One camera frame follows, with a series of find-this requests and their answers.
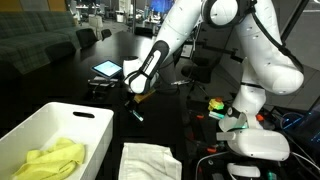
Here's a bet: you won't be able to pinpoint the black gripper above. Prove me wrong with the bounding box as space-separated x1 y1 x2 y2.
125 93 139 111

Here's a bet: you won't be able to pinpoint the green white marker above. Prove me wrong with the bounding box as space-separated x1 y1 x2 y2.
132 110 144 122

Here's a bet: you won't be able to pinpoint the white storage box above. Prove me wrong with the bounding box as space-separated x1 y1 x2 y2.
0 102 114 180

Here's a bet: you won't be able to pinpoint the yellow cloth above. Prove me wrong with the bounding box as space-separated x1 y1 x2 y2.
12 138 86 180

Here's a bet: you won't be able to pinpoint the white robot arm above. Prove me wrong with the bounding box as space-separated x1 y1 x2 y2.
126 0 304 132

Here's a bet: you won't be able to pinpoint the tablet with lit screen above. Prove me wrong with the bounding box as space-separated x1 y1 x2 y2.
91 60 122 78

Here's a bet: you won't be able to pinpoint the white cloth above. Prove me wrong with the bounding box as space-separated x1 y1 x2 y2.
118 142 182 180

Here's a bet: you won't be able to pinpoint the black office chair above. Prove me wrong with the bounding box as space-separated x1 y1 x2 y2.
181 57 221 100

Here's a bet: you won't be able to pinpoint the colourful toy blocks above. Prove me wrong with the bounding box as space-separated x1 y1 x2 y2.
208 97 224 111

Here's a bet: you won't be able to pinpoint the green plaid sofa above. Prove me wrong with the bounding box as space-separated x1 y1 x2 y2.
0 11 81 74

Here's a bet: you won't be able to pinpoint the laptop with dark screen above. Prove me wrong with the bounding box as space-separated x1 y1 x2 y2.
284 101 320 158

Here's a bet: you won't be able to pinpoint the black cable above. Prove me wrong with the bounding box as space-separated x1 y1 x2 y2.
249 0 305 74

